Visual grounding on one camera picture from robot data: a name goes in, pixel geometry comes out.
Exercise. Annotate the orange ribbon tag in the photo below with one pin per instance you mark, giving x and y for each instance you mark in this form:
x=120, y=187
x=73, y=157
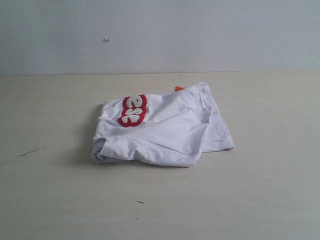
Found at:
x=178, y=88

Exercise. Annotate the white t-shirt red lettering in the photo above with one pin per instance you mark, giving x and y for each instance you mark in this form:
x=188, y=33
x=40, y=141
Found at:
x=171, y=129

